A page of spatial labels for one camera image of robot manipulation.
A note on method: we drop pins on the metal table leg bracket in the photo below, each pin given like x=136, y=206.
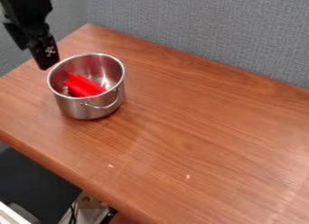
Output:
x=87, y=210

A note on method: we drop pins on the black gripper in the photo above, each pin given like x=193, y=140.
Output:
x=25, y=19

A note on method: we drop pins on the red plastic block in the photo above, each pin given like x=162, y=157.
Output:
x=82, y=87

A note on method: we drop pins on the stainless steel pot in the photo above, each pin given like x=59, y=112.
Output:
x=104, y=69

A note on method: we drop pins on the white object at corner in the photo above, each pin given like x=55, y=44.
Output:
x=11, y=217

